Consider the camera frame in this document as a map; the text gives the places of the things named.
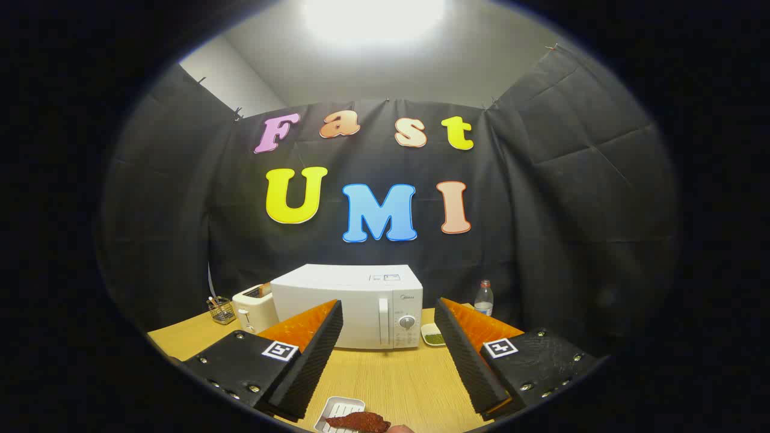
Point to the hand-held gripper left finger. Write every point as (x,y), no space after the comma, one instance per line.
(313,361)

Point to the toasted bread slice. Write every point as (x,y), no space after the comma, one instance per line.
(266,290)

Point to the red-brown meat piece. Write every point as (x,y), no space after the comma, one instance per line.
(361,422)

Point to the clear water bottle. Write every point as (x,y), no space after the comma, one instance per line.
(483,300)

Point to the white toaster oven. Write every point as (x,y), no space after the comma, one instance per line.
(361,294)

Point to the white divided bean tray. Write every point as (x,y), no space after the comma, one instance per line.
(432,334)

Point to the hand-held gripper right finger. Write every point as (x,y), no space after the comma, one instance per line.
(469,361)

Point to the black backdrop cloth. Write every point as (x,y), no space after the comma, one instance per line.
(541,210)

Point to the white bread toaster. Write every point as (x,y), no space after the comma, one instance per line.
(255,307)

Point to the white ribbed small plate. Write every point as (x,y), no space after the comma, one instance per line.
(343,406)

